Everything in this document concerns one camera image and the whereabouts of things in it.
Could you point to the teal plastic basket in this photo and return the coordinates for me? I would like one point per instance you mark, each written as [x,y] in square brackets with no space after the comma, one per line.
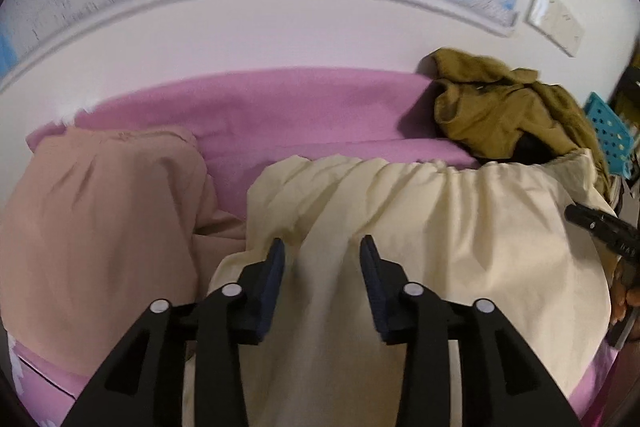
[613,136]

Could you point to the cream large garment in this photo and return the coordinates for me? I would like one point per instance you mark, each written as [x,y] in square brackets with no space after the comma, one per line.
[495,232]

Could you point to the peach pink garment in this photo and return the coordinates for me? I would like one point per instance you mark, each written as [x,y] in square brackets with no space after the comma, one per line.
[102,224]

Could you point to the olive green jacket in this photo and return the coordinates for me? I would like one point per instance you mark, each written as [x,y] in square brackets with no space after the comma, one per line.
[504,114]

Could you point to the white wall socket plate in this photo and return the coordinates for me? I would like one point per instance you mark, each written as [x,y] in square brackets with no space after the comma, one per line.
[553,19]

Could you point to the person's right hand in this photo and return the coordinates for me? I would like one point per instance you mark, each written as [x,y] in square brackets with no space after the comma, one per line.
[623,296]

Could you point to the pink bed sheet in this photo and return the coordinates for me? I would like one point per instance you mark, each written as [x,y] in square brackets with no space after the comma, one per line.
[244,123]

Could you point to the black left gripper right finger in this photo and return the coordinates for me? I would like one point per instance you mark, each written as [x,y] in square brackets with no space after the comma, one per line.
[502,381]

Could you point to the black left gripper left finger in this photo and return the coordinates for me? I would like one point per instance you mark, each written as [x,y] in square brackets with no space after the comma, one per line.
[140,383]

